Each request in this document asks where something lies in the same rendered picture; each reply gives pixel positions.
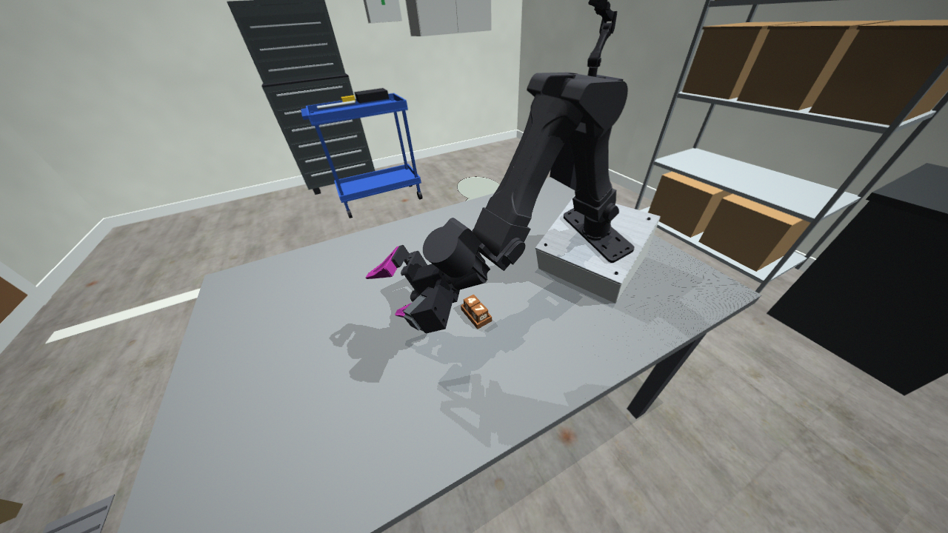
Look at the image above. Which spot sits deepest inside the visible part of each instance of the brown wooden tray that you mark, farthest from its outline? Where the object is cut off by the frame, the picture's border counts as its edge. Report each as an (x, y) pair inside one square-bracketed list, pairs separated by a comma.
[(477, 325)]

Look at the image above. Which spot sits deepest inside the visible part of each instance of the brown wooden cube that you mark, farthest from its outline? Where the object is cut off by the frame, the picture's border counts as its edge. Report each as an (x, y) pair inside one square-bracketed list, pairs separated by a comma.
[(470, 302), (479, 312)]

